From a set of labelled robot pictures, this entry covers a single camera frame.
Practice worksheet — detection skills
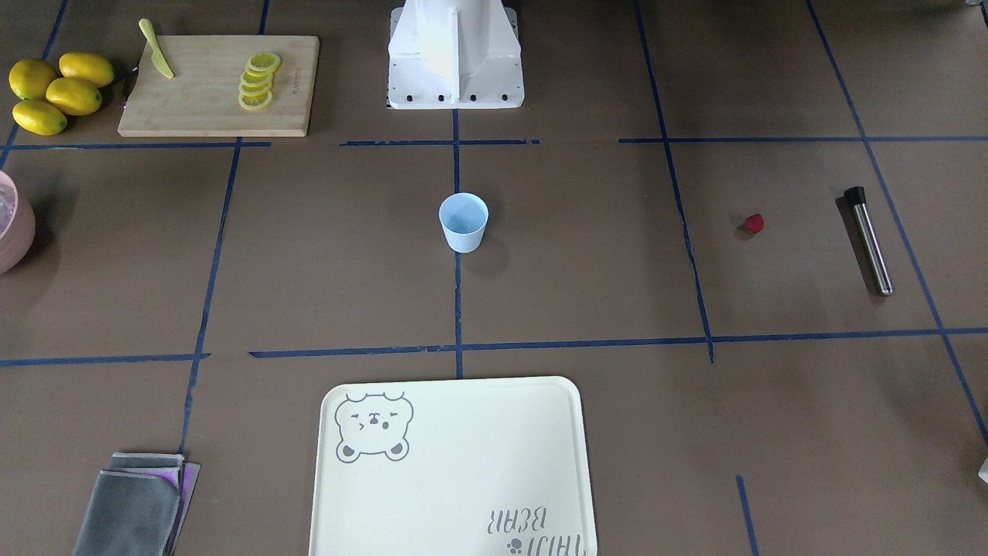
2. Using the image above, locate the light blue plastic cup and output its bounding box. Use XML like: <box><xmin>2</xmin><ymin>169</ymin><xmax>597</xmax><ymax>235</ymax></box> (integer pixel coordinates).
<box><xmin>438</xmin><ymin>192</ymin><xmax>489</xmax><ymax>254</ymax></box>

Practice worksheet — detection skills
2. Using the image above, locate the lemon slice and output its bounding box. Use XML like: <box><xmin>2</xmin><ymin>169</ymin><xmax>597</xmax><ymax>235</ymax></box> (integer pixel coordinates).
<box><xmin>238</xmin><ymin>90</ymin><xmax>274</xmax><ymax>110</ymax></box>
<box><xmin>239</xmin><ymin>71</ymin><xmax>274</xmax><ymax>89</ymax></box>
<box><xmin>245</xmin><ymin>52</ymin><xmax>282</xmax><ymax>75</ymax></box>
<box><xmin>238</xmin><ymin>81</ymin><xmax>272</xmax><ymax>97</ymax></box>

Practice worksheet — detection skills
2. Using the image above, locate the steel muddler black tip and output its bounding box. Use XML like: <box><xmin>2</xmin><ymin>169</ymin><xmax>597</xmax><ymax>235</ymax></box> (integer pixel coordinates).
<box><xmin>843</xmin><ymin>186</ymin><xmax>895</xmax><ymax>298</ymax></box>

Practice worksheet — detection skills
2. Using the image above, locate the red strawberry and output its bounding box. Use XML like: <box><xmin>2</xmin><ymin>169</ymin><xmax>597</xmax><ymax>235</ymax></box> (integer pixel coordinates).
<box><xmin>743</xmin><ymin>212</ymin><xmax>765</xmax><ymax>236</ymax></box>

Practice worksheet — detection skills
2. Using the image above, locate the bamboo cutting board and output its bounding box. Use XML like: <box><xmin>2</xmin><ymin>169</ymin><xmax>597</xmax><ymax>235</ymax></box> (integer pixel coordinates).
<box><xmin>117</xmin><ymin>35</ymin><xmax>320</xmax><ymax>137</ymax></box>

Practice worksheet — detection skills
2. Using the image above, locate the grey purple folded cloth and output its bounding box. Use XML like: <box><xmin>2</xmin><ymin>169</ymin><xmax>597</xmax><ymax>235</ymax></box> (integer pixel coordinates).
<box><xmin>73</xmin><ymin>452</ymin><xmax>201</xmax><ymax>555</ymax></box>

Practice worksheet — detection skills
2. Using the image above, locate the cream bear serving tray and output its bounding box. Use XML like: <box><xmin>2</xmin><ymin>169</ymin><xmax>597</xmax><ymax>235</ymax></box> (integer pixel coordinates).
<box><xmin>308</xmin><ymin>376</ymin><xmax>599</xmax><ymax>555</ymax></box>

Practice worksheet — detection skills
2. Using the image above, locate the pink bowl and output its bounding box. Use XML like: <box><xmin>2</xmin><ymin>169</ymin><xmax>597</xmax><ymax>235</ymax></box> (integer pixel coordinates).
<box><xmin>1</xmin><ymin>171</ymin><xmax>36</xmax><ymax>274</ymax></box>

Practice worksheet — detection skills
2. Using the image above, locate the yellow lemon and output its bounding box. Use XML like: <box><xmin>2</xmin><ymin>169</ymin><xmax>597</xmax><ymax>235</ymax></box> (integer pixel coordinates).
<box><xmin>8</xmin><ymin>59</ymin><xmax>59</xmax><ymax>100</ymax></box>
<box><xmin>45</xmin><ymin>77</ymin><xmax>103</xmax><ymax>116</ymax></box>
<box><xmin>59</xmin><ymin>52</ymin><xmax>116</xmax><ymax>89</ymax></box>
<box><xmin>12</xmin><ymin>100</ymin><xmax>68</xmax><ymax>136</ymax></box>

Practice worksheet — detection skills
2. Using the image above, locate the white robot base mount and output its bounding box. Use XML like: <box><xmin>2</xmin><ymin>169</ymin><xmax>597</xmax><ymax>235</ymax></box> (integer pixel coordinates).
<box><xmin>386</xmin><ymin>1</ymin><xmax>525</xmax><ymax>110</ymax></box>

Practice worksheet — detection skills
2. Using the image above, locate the yellow plastic knife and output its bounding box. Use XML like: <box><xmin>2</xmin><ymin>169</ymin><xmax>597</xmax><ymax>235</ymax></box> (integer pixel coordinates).
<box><xmin>138</xmin><ymin>18</ymin><xmax>175</xmax><ymax>79</ymax></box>

